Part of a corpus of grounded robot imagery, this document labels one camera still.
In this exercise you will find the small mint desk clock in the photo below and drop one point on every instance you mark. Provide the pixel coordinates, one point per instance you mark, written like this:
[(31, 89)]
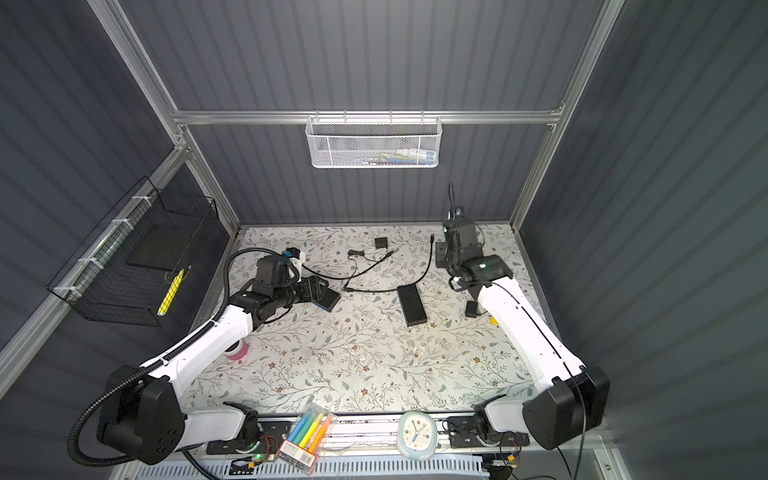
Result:
[(417, 436)]

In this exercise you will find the yellow marker in basket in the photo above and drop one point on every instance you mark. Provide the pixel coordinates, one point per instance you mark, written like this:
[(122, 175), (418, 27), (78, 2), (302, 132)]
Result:
[(171, 293)]

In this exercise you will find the black ribbed network switch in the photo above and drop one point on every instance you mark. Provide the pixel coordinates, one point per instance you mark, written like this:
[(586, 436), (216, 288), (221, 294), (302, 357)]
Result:
[(412, 305)]

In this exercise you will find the white wire mesh basket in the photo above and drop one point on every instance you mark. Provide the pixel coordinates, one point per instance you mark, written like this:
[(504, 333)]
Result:
[(389, 145)]

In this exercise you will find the black wire wall basket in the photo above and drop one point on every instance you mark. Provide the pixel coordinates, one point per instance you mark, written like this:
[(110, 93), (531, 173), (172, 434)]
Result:
[(124, 274)]

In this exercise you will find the blue black network switch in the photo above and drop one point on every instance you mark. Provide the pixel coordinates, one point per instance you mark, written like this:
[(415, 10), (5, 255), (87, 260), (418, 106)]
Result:
[(328, 300)]

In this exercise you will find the pack of coloured markers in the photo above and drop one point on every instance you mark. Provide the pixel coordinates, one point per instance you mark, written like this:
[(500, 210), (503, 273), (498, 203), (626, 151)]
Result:
[(301, 447)]

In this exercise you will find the pink tape roll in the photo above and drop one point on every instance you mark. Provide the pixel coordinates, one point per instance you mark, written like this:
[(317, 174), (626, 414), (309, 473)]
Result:
[(238, 351)]

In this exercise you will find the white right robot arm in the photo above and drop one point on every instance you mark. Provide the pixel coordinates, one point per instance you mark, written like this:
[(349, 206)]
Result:
[(570, 398)]

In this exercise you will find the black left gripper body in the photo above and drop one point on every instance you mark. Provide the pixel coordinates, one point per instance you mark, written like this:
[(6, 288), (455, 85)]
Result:
[(299, 292)]

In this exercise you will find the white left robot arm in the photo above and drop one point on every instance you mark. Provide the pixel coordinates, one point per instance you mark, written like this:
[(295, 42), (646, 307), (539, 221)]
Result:
[(139, 416)]

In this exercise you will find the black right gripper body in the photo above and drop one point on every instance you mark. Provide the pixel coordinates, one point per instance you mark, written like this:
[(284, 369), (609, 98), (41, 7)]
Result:
[(443, 258)]

